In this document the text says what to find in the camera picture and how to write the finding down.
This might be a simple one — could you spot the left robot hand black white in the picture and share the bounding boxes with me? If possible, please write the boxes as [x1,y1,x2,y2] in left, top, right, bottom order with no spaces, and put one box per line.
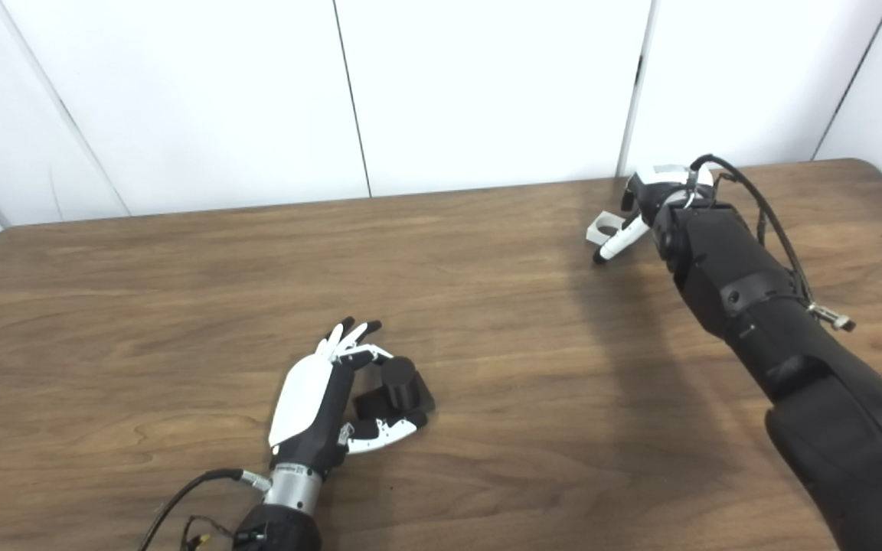
[268,317,428,479]

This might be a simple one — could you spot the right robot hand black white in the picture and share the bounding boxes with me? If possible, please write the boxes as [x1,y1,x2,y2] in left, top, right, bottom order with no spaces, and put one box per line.
[593,164,717,266]

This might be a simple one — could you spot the white square piece with hole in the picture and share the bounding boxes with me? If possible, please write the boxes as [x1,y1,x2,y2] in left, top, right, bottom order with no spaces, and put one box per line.
[585,210,626,247]

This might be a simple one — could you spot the black peg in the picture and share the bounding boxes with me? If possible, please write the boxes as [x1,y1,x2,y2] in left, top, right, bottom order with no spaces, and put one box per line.
[354,357,436,420]

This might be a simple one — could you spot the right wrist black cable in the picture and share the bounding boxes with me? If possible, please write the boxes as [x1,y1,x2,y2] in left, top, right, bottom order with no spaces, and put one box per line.
[690,154,857,332]

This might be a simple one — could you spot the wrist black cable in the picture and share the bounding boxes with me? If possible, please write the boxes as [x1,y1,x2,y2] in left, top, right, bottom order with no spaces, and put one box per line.
[690,154,857,332]
[137,468,272,551]

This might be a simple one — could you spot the thin right wrist wire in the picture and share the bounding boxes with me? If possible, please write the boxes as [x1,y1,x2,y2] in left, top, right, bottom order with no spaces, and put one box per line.
[717,172,768,246]

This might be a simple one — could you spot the thin wrist wire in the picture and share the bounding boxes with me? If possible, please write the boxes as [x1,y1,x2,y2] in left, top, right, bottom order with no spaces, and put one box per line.
[717,172,768,246]
[185,516,237,551]

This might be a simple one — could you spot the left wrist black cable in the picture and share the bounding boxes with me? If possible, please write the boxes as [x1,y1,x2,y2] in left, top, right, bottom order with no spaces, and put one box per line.
[137,468,272,551]

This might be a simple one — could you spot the thin left wrist wire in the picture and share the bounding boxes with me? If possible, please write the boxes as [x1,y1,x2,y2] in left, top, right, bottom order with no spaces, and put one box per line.
[185,516,237,551]

